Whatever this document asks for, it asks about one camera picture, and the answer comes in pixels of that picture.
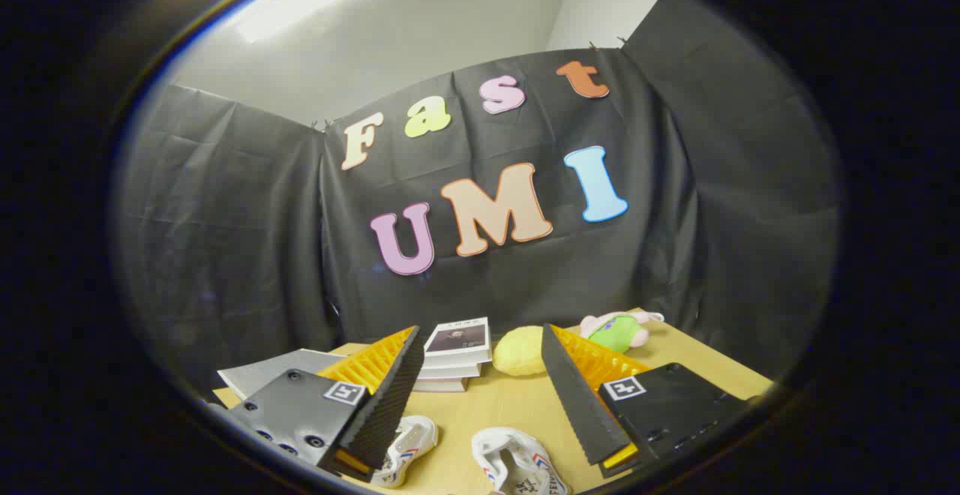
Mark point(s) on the brown-covered thick book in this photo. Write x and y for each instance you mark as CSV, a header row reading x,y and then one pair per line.
x,y
439,385

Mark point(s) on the yellow plush toy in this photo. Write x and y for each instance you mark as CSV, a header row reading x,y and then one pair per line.
x,y
517,352

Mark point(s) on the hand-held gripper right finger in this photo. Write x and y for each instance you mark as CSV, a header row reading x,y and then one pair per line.
x,y
577,405

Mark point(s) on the white book with portrait cover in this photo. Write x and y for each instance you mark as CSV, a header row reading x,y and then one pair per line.
x,y
457,337

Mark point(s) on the pink and green plush toy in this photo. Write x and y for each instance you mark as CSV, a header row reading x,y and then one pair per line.
x,y
615,332

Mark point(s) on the grey fabric storage box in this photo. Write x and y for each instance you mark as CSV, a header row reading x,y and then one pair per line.
x,y
262,375

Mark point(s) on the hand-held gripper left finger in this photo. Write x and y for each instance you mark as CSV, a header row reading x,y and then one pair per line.
x,y
390,405

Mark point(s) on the white canvas shoe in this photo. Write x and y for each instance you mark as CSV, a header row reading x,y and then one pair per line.
x,y
409,439
517,457

